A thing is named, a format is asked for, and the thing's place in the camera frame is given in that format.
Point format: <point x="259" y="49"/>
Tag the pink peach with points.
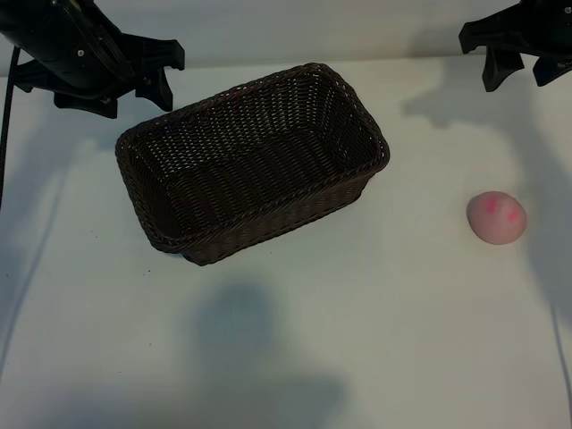
<point x="496" y="219"/>

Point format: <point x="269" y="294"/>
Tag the dark brown woven basket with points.
<point x="250" y="147"/>

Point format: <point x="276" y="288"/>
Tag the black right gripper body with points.
<point x="536" y="31"/>

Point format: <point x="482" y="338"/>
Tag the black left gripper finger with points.
<point x="156" y="91"/>
<point x="89" y="105"/>

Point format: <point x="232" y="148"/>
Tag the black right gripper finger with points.
<point x="500" y="67"/>
<point x="552" y="69"/>

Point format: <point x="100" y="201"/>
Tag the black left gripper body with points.
<point x="67" y="49"/>

